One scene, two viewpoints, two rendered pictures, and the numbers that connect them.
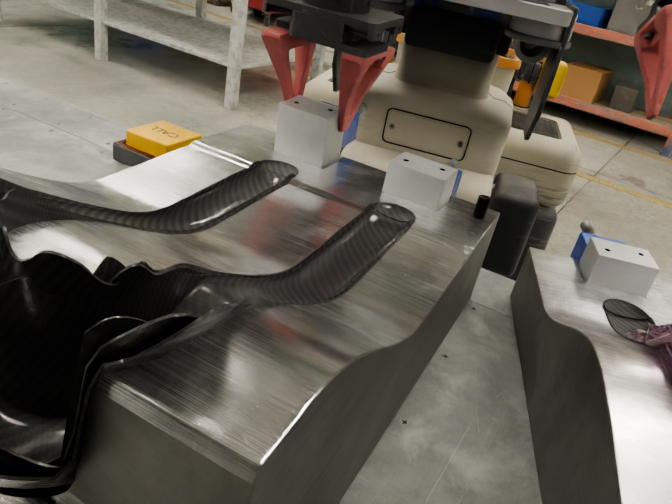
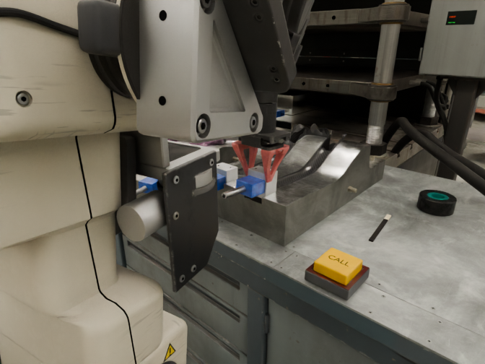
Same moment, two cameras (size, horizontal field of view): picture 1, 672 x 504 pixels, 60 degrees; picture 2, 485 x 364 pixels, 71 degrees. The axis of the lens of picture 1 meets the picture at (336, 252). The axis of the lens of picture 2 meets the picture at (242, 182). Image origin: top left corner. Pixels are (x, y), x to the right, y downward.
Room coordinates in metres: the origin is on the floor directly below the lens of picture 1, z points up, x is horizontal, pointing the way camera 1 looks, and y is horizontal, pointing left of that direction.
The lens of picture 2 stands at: (1.14, 0.23, 1.18)
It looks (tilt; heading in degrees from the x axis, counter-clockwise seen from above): 22 degrees down; 200
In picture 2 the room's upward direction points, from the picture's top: straight up
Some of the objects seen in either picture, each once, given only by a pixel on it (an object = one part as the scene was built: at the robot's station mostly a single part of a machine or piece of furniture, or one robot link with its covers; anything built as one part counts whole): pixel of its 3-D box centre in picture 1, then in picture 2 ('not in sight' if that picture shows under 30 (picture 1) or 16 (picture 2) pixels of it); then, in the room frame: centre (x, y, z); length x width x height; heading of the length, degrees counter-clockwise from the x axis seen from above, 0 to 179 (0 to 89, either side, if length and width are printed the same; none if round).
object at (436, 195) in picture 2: not in sight; (436, 202); (0.27, 0.42, 0.82); 0.08 x 0.08 x 0.04
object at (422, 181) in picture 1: (434, 179); (208, 183); (0.51, -0.07, 0.89); 0.13 x 0.05 x 0.05; 158
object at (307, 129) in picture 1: (334, 122); (247, 187); (0.55, 0.03, 0.91); 0.13 x 0.05 x 0.05; 158
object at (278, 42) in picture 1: (312, 65); (264, 157); (0.52, 0.05, 0.97); 0.07 x 0.07 x 0.09; 69
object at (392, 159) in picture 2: not in sight; (296, 123); (-0.76, -0.14, 0.76); 1.30 x 0.84 x 0.07; 68
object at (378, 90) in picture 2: not in sight; (302, 87); (-0.75, -0.12, 0.96); 1.29 x 0.83 x 0.18; 68
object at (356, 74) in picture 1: (338, 73); (254, 155); (0.51, 0.03, 0.97); 0.07 x 0.07 x 0.09; 69
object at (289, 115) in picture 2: not in sight; (297, 105); (-0.66, -0.12, 0.87); 0.50 x 0.27 x 0.17; 158
